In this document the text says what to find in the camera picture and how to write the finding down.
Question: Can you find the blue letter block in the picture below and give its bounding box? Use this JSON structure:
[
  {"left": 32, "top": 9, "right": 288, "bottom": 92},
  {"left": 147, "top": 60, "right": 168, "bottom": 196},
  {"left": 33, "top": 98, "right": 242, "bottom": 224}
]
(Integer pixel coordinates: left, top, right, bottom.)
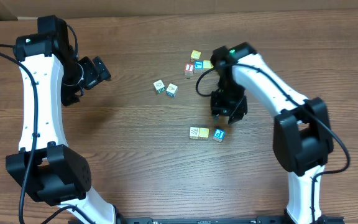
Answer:
[
  {"left": 213, "top": 128, "right": 226, "bottom": 142},
  {"left": 193, "top": 61, "right": 203, "bottom": 73}
]

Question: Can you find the white block wavy pattern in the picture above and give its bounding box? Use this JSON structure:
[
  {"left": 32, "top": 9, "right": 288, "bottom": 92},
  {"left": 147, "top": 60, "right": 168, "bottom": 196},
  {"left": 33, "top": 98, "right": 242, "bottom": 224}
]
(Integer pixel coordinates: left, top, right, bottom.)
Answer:
[{"left": 189, "top": 127, "right": 200, "bottom": 139}]

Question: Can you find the white block red base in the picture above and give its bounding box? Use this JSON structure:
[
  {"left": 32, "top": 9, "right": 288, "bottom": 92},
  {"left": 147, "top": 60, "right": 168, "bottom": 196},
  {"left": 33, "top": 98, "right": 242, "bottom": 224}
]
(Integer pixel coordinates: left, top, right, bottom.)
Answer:
[{"left": 166, "top": 83, "right": 178, "bottom": 98}]

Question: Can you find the white block green pattern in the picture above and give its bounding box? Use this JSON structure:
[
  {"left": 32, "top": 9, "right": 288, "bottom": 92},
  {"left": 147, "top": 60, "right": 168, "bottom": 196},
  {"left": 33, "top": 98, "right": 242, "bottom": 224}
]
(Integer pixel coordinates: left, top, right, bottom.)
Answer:
[{"left": 153, "top": 80, "right": 166, "bottom": 94}]

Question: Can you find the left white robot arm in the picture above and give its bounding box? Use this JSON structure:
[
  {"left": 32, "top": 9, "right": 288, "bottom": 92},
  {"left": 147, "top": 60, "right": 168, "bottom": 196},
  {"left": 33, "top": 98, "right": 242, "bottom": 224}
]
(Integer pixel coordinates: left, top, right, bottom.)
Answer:
[{"left": 6, "top": 16, "right": 116, "bottom": 223}]

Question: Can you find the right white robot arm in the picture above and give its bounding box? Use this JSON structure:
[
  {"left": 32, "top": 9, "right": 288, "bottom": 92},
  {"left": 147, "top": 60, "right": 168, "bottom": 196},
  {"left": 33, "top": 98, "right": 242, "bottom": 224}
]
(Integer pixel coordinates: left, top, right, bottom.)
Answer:
[{"left": 211, "top": 42, "right": 333, "bottom": 223}]

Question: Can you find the yellow block middle row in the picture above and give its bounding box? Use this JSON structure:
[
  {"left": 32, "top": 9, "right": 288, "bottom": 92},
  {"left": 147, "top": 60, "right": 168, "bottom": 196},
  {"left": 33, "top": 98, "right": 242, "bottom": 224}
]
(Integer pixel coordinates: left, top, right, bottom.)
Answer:
[{"left": 203, "top": 60, "right": 213, "bottom": 72}]

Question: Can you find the red letter block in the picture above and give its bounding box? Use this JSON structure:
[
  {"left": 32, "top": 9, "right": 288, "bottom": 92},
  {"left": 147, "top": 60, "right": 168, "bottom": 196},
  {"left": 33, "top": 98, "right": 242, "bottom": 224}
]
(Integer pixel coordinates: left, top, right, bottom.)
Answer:
[{"left": 184, "top": 63, "right": 194, "bottom": 77}]

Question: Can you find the yellow block top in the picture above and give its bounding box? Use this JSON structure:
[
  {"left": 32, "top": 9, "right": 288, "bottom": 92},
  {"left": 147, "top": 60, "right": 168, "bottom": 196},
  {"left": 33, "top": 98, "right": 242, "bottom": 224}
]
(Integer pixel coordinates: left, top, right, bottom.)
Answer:
[{"left": 190, "top": 50, "right": 201, "bottom": 62}]

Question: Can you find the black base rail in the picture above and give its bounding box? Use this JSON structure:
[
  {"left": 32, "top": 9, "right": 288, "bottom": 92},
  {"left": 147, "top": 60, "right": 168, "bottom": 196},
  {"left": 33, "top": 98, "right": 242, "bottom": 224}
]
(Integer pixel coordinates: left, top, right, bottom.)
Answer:
[{"left": 68, "top": 215, "right": 345, "bottom": 224}]

